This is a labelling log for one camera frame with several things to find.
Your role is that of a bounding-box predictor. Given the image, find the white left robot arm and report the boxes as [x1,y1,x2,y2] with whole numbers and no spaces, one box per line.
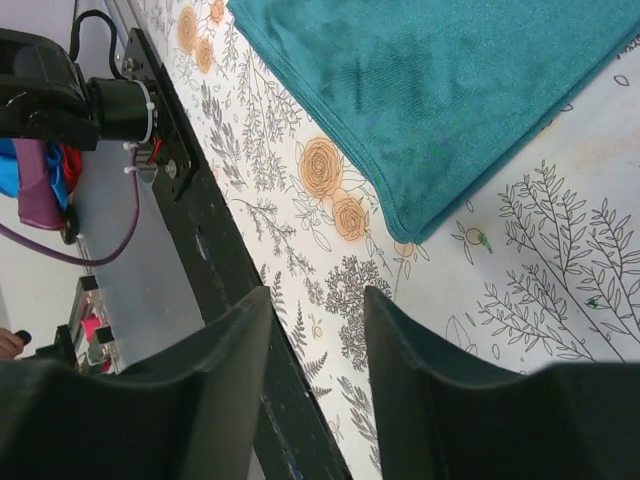
[1,29,156,151]

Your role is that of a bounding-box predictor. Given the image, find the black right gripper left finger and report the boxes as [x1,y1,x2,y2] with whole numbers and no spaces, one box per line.
[1,287,272,479]

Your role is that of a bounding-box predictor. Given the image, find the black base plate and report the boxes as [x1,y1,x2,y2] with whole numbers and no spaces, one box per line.
[125,28,351,480]

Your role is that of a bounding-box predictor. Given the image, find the teal cloth napkin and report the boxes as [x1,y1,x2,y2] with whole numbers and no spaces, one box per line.
[228,1,639,243]

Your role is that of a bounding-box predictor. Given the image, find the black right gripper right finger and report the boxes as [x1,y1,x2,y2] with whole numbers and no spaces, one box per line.
[364,286,639,479]

